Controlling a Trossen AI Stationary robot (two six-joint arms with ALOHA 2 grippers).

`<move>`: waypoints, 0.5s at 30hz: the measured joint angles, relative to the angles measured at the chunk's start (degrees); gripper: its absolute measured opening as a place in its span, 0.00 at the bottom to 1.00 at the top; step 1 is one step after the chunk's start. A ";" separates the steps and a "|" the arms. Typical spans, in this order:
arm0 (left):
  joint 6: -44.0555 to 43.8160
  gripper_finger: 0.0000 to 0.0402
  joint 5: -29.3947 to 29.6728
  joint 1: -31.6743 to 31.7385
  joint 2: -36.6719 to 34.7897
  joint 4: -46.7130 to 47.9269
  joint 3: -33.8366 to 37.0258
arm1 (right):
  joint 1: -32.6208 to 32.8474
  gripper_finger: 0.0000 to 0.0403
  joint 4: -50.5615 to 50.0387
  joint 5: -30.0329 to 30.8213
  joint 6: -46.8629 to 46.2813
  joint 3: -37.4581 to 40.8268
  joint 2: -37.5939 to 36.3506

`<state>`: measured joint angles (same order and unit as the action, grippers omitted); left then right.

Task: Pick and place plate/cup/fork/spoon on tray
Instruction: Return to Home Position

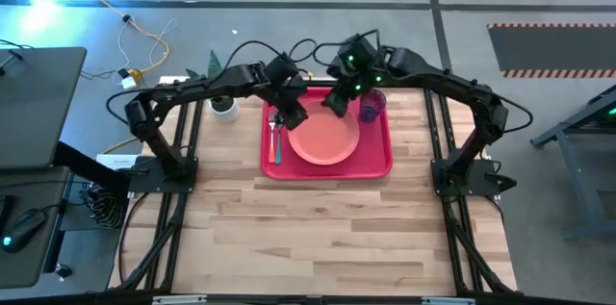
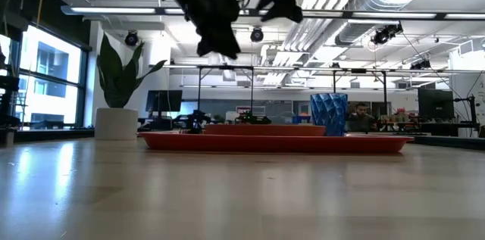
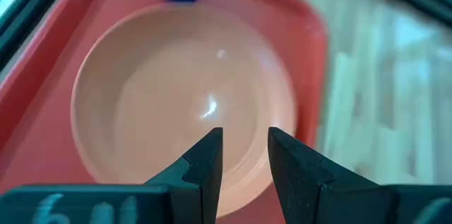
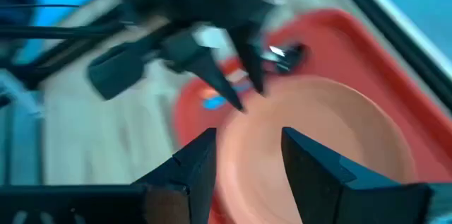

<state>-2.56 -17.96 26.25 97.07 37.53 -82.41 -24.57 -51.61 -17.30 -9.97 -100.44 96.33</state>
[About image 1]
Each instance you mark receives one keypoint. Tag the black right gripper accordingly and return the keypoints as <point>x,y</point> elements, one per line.
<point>361,83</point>

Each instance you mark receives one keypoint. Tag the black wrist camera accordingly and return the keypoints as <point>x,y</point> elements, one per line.
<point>281,71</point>
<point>356,55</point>

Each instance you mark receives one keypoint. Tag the black aluminium table frame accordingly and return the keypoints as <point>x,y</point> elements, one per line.
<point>250,298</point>

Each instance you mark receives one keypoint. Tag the black computer mouse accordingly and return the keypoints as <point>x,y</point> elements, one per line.
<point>24,228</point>

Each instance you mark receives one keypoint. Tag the white label card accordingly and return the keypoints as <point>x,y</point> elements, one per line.
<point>118,162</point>

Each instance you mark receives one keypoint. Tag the blue faceted plastic cup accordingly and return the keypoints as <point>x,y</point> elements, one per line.
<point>373,105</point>

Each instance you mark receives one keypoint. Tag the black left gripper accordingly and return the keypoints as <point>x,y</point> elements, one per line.
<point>289,95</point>

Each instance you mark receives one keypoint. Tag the black mat with orange stripes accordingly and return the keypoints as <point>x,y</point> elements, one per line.
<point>553,50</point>

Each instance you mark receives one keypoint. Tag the orange plastic plate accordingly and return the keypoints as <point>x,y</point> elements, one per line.
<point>325,136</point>

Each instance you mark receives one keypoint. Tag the black desk support beam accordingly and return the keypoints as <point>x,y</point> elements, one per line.
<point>86,166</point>

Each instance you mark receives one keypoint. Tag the blue-grey metal stand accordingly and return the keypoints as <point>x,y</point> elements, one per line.
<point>576,175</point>

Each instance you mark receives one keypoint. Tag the black caster wheel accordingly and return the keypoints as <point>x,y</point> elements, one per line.
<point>63,271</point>

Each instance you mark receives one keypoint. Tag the red plastic tray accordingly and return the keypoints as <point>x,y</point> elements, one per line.
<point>375,151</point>

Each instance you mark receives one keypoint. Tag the black keyboard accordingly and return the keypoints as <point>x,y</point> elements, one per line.
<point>5,213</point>

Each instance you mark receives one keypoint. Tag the green plant in white pot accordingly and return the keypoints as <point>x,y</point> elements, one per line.
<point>231,115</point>

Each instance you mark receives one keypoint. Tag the white power adapter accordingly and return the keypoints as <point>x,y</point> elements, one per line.
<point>129,83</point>

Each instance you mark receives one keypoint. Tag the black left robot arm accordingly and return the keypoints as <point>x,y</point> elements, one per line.
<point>212,86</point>

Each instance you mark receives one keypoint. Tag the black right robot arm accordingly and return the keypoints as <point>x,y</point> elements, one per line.
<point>443,81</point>

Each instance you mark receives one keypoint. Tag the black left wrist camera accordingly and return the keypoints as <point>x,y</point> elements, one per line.
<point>281,71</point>

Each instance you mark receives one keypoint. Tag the black computer desk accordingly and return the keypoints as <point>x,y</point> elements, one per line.
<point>29,266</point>

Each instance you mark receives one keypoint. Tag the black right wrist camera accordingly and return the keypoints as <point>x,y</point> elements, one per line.
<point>356,55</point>

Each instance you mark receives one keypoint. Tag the dark grey desk panel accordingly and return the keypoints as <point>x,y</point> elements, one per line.
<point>33,103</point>

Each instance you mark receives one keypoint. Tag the silver metal bracket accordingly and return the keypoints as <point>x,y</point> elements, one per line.
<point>178,300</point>
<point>447,301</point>

